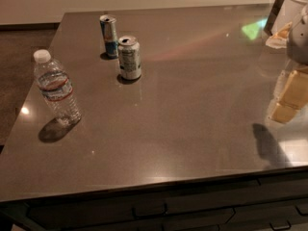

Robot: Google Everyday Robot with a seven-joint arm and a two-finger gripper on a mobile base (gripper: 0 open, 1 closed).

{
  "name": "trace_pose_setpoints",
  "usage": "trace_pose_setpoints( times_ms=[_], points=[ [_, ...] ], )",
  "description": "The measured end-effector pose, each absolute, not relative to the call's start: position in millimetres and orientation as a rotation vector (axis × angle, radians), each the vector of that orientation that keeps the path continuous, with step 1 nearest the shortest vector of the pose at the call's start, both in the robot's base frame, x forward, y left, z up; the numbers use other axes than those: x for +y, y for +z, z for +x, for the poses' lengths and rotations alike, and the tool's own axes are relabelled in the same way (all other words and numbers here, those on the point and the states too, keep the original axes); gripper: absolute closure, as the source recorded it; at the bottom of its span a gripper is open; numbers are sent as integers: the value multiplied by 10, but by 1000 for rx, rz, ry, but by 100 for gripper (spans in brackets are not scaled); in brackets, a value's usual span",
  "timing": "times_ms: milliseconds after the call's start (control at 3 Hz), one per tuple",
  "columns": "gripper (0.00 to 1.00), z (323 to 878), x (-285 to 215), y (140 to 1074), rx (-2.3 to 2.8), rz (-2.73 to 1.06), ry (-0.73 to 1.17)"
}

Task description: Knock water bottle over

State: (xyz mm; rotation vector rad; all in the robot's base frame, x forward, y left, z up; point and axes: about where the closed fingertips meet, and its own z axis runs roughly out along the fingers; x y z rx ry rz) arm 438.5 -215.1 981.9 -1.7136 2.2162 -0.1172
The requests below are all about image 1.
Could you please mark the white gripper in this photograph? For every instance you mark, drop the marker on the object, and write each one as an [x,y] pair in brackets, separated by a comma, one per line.
[298,42]

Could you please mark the dark drawer handle far right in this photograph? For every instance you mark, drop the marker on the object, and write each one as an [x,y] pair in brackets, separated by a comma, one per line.
[302,209]

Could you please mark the white cup with lid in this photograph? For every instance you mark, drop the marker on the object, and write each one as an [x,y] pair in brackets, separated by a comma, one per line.
[289,9]

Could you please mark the white green soda can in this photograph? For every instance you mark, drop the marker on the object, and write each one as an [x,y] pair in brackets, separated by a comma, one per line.
[129,58]

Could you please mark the blue silver slim can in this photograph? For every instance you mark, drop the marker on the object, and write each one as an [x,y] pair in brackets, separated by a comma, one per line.
[108,28]

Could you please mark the dark drawer handle left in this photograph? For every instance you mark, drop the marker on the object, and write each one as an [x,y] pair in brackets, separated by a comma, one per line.
[149,210]

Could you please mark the clear plastic water bottle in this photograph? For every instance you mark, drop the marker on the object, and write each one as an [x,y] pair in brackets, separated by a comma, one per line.
[56,88]

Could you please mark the dark upright board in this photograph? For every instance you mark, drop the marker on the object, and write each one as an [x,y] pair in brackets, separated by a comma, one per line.
[274,12]

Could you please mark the dark drawer handle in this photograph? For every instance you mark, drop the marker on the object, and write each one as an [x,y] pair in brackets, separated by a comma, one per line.
[149,210]
[280,225]
[302,209]

